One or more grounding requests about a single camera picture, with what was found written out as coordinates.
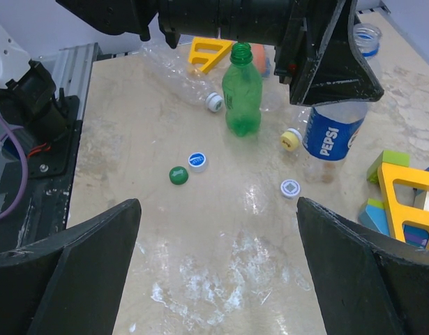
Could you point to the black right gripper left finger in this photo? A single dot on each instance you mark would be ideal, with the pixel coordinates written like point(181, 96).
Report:
point(71, 282)

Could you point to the clear bottle yellow cap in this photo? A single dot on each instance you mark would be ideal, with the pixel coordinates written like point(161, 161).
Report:
point(292, 138)

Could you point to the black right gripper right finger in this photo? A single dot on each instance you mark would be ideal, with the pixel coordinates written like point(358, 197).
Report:
point(365, 282)

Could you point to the Pepsi label clear bottle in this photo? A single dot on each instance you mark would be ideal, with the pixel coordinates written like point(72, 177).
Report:
point(330, 133)

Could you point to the Pocari Sweat white cap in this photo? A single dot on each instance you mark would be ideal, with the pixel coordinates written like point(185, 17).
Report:
point(197, 162)

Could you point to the white QR code cap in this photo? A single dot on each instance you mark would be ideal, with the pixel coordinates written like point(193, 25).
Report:
point(290, 188)

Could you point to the orange blue toy car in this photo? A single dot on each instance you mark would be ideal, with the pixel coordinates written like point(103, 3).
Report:
point(261, 60)

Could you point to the clear Pocari Sweat bottle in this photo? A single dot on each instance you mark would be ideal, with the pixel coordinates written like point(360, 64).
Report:
point(180, 77)

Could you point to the green bottle cap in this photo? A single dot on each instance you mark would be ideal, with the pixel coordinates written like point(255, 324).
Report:
point(178, 175)

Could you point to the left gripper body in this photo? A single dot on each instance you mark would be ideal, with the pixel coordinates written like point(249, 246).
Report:
point(305, 41)

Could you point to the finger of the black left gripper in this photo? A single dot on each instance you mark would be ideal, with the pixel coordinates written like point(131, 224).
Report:
point(356, 81)

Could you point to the blue purple toy block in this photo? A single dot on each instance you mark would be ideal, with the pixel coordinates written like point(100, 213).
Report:
point(417, 237)

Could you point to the teal green toy block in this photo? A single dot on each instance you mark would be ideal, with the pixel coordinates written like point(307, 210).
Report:
point(373, 216)

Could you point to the green plastic bottle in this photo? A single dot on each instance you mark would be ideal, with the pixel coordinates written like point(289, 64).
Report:
point(242, 90)

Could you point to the yellow triangle toy block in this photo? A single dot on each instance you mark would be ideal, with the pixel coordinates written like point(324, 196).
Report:
point(398, 184)

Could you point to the yellow triangle toy frame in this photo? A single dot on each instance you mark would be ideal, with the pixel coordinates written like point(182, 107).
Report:
point(206, 53)

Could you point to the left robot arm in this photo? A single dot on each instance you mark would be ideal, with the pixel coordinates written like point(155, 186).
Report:
point(242, 21)

